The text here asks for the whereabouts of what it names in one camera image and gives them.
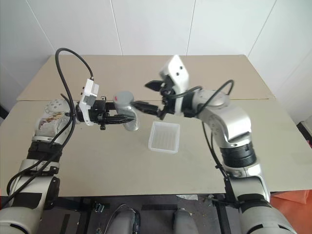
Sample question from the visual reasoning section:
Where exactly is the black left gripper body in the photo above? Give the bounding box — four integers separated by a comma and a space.
91, 96, 116, 131

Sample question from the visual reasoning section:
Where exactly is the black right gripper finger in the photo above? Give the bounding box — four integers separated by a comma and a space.
133, 100, 162, 116
144, 79, 164, 92

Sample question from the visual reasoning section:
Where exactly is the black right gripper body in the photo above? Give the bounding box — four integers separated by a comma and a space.
157, 75, 176, 120

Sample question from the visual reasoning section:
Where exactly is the silver jar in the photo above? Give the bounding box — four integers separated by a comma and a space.
114, 102, 142, 133

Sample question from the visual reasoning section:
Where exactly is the grey jar lid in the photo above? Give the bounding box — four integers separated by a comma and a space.
114, 91, 135, 107

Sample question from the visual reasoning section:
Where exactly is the clear plastic box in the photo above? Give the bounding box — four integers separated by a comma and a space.
147, 121, 181, 154

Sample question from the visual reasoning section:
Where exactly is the grey rounded shape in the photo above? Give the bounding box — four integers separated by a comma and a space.
172, 208, 199, 234
108, 204, 142, 234

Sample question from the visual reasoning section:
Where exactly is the black object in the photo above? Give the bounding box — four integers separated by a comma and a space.
296, 120, 312, 149

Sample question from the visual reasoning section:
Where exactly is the orange sheet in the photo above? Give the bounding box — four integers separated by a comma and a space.
270, 189, 312, 234

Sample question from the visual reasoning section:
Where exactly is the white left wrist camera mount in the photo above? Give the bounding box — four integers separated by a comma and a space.
77, 78, 100, 126

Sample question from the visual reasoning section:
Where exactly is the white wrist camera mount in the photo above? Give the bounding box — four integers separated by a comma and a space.
77, 78, 100, 126
159, 54, 191, 117

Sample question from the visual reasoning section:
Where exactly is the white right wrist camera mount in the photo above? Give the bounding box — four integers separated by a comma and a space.
159, 54, 191, 117

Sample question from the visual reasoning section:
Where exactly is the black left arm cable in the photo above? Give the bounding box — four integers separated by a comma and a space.
0, 47, 95, 208

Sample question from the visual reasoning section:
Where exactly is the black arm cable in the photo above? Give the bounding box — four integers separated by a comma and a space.
0, 47, 95, 208
168, 79, 242, 209

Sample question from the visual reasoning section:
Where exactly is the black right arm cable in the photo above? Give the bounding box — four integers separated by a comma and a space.
168, 79, 242, 209

